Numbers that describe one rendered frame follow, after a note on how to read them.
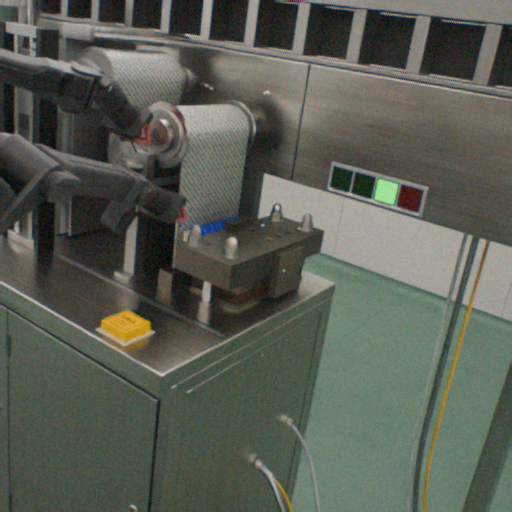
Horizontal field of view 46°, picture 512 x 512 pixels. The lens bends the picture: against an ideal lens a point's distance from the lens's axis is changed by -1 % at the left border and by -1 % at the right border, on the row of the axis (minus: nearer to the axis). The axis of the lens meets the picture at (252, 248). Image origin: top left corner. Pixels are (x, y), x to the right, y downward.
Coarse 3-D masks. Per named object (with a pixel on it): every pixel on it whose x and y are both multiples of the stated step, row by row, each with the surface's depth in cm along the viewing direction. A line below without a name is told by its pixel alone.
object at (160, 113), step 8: (152, 112) 134; (160, 112) 133; (168, 112) 132; (168, 120) 132; (176, 120) 131; (176, 128) 131; (248, 128) 151; (176, 136) 132; (176, 144) 132; (152, 152) 137; (160, 152) 136; (168, 152) 134; (176, 152) 133; (160, 160) 136; (168, 160) 135
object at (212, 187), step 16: (208, 160) 141; (224, 160) 146; (240, 160) 151; (192, 176) 138; (208, 176) 143; (224, 176) 148; (240, 176) 153; (192, 192) 140; (208, 192) 145; (224, 192) 150; (240, 192) 156; (192, 208) 142; (208, 208) 147; (224, 208) 152; (176, 224) 139; (192, 224) 143
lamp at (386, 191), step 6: (378, 186) 142; (384, 186) 141; (390, 186) 140; (396, 186) 139; (378, 192) 142; (384, 192) 141; (390, 192) 140; (396, 192) 139; (378, 198) 142; (384, 198) 141; (390, 198) 140
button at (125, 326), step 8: (128, 312) 123; (104, 320) 119; (112, 320) 119; (120, 320) 120; (128, 320) 120; (136, 320) 120; (144, 320) 121; (104, 328) 119; (112, 328) 117; (120, 328) 117; (128, 328) 117; (136, 328) 118; (144, 328) 120; (120, 336) 116; (128, 336) 116; (136, 336) 118
